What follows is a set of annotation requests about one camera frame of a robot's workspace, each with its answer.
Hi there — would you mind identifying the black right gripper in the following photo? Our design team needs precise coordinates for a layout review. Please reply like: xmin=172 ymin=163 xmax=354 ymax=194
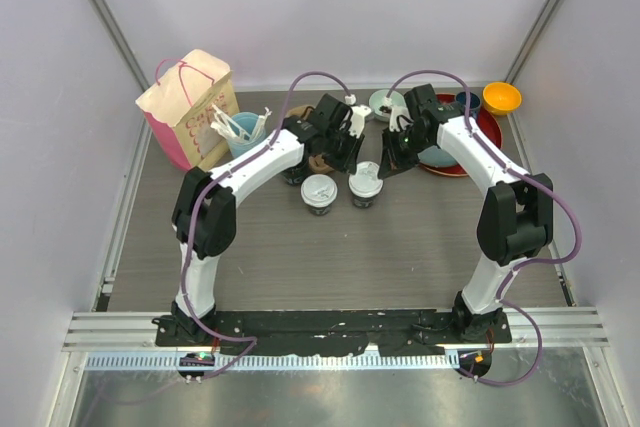
xmin=379 ymin=126 xmax=432 ymax=180

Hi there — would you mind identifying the single white cup lid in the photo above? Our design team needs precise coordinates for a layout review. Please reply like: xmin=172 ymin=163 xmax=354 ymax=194
xmin=301 ymin=174 xmax=338 ymax=201

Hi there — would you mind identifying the black paper coffee cup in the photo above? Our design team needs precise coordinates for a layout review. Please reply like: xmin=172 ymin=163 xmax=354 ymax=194
xmin=351 ymin=192 xmax=381 ymax=208

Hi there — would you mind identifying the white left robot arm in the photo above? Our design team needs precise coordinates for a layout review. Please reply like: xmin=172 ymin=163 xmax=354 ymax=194
xmin=171 ymin=94 xmax=371 ymax=346

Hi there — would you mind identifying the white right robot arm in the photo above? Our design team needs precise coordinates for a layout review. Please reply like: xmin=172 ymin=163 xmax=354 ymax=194
xmin=378 ymin=84 xmax=553 ymax=342

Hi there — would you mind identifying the brown cardboard cup carrier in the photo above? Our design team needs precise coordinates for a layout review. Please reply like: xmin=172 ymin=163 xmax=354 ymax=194
xmin=285 ymin=105 xmax=334 ymax=175

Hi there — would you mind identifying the dark blue ceramic plate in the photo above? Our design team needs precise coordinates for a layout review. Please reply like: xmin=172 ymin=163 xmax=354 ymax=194
xmin=418 ymin=145 xmax=458 ymax=168

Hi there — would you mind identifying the mint green ceramic bowl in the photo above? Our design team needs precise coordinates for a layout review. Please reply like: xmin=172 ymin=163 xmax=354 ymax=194
xmin=369 ymin=89 xmax=406 ymax=123

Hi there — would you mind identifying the light blue straw cup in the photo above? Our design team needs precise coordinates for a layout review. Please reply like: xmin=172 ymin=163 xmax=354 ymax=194
xmin=227 ymin=112 xmax=266 ymax=158

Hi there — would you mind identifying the dark blue ceramic mug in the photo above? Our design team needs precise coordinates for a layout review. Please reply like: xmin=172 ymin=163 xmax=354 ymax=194
xmin=455 ymin=91 xmax=482 ymax=118

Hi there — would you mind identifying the red round tray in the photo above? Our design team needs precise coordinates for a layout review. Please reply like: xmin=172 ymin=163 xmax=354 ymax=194
xmin=418 ymin=93 xmax=503 ymax=178

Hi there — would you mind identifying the orange bowl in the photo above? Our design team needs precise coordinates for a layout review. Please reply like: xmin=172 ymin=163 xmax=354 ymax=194
xmin=482 ymin=82 xmax=522 ymax=116

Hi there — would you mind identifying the pink kraft paper bag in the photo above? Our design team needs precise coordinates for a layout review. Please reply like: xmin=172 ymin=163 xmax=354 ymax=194
xmin=136 ymin=49 xmax=239 ymax=171

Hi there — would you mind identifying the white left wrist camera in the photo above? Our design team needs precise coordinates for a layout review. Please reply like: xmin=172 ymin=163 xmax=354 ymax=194
xmin=345 ymin=94 xmax=372 ymax=138

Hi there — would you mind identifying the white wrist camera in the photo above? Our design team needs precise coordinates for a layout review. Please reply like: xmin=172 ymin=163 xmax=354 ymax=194
xmin=345 ymin=94 xmax=372 ymax=138
xmin=378 ymin=97 xmax=413 ymax=132

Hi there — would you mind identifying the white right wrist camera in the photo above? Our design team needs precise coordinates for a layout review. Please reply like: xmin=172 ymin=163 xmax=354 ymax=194
xmin=378 ymin=97 xmax=413 ymax=132

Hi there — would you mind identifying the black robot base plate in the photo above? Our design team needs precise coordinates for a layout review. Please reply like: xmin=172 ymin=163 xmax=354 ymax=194
xmin=152 ymin=306 xmax=512 ymax=357

